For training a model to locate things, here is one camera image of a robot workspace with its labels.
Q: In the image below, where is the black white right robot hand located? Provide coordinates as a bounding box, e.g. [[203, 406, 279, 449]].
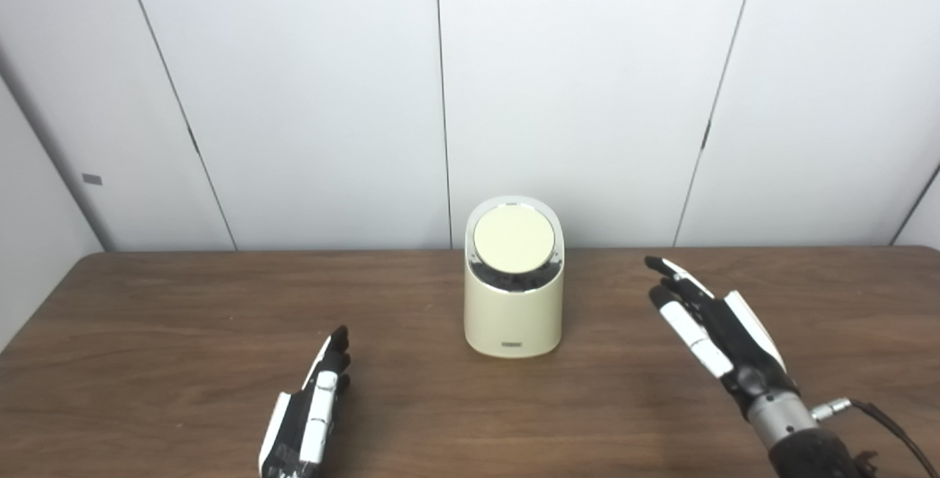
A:
[[645, 256, 800, 416]]

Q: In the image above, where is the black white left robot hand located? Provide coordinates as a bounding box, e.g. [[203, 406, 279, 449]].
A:
[[258, 325, 352, 478]]

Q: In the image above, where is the round cream bin lid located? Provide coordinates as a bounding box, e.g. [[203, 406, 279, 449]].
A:
[[472, 203, 557, 273]]

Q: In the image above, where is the cream-colored bin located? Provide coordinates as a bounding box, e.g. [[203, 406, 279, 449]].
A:
[[463, 195, 565, 358]]

